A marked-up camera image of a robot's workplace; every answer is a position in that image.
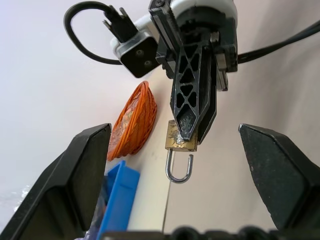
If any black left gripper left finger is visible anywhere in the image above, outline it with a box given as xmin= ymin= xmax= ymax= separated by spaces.
xmin=0 ymin=122 xmax=113 ymax=240

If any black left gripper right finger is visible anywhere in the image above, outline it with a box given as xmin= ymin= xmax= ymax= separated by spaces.
xmin=238 ymin=123 xmax=320 ymax=231

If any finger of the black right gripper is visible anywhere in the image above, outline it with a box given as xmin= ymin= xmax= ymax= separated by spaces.
xmin=169 ymin=44 xmax=204 ymax=141
xmin=195 ymin=45 xmax=218 ymax=145

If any brass padlock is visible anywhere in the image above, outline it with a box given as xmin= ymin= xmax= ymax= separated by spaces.
xmin=164 ymin=119 xmax=199 ymax=185

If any orange woven basket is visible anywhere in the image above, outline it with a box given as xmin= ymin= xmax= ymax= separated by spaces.
xmin=106 ymin=80 xmax=158 ymax=162

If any blue plastic bin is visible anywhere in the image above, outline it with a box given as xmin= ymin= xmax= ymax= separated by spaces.
xmin=95 ymin=159 xmax=141 ymax=240

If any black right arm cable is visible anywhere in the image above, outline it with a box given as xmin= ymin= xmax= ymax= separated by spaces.
xmin=236 ymin=19 xmax=320 ymax=63

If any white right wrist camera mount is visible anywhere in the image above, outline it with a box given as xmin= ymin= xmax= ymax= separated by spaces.
xmin=109 ymin=0 xmax=238 ymax=79

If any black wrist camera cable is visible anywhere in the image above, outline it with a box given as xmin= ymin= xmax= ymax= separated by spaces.
xmin=63 ymin=0 xmax=139 ymax=66

